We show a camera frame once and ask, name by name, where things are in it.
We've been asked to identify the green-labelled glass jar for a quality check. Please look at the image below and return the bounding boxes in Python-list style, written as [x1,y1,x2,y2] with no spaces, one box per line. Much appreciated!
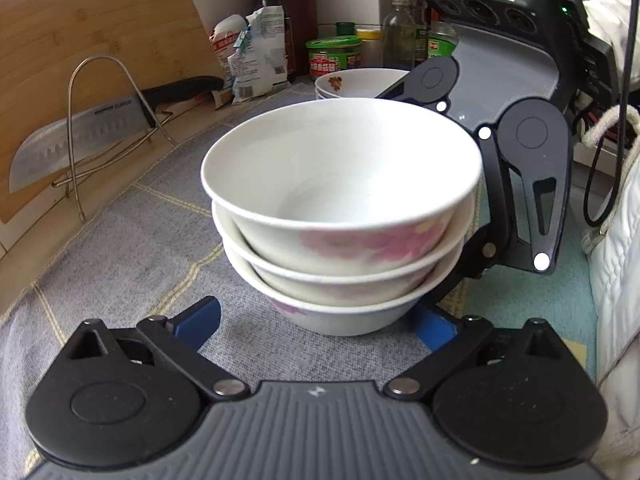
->
[426,21,458,61]

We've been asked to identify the green-lidded sauce jar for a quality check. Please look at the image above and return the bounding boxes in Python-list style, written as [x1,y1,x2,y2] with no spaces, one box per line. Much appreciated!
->
[305,35,363,78]

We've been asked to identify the black cable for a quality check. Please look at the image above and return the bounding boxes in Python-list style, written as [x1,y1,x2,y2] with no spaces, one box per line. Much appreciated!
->
[570,0,640,226]

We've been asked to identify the bamboo cutting board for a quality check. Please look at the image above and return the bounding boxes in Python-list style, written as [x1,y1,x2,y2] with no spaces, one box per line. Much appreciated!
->
[0,0,217,223]

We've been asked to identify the yellow-lidded spice jar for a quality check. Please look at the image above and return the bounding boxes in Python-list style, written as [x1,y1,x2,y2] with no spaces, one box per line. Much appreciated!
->
[356,28,385,68]

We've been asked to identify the red and white food bag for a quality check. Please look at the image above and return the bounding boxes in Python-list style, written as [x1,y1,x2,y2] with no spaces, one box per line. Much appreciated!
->
[209,14,251,91]

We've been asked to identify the clear bottle with red cap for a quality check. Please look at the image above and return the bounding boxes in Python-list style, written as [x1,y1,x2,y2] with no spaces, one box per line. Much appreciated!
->
[382,0,417,71]

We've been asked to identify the white plate with fruit print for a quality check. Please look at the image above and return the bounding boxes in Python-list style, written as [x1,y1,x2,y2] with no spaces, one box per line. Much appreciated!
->
[315,68,412,99]

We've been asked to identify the white bowl with pink flowers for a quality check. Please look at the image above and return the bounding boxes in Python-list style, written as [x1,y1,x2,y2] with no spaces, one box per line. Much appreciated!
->
[222,240,466,337]
[201,98,485,277]
[212,200,476,307]

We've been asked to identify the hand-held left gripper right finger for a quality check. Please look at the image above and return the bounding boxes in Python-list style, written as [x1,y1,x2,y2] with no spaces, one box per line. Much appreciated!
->
[384,304,576,403]

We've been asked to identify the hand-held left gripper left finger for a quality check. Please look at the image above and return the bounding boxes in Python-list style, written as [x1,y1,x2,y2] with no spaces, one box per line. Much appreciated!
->
[65,296,250,403]

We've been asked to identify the white padded jacket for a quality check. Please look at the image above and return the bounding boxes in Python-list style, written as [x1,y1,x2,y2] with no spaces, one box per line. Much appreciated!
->
[582,105,640,480]

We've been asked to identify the person's right forearm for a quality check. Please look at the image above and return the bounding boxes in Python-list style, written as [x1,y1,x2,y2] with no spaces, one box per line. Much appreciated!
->
[582,0,640,61]

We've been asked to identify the metal wire rack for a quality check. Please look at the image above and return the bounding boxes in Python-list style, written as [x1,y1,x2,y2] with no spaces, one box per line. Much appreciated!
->
[52,55,176,222]

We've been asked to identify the dark red knife block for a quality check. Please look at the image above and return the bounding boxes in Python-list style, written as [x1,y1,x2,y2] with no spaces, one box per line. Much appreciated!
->
[274,0,318,78]

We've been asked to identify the white and blue food bag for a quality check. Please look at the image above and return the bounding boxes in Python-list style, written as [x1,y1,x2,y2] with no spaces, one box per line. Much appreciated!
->
[212,6,290,111]

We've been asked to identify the green-labelled oil bottle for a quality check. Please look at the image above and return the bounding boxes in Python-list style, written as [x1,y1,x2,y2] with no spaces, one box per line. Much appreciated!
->
[402,0,431,66]

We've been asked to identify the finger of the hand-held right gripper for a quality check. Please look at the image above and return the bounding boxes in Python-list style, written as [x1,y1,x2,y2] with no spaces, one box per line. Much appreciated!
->
[425,137,573,308]
[374,74,449,113]

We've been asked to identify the black-handled kitchen knife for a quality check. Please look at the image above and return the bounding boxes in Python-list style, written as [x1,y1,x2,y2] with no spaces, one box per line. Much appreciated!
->
[9,76,224,193]

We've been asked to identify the grey checked mat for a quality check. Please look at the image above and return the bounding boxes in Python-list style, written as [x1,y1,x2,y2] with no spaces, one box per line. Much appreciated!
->
[0,82,598,476]

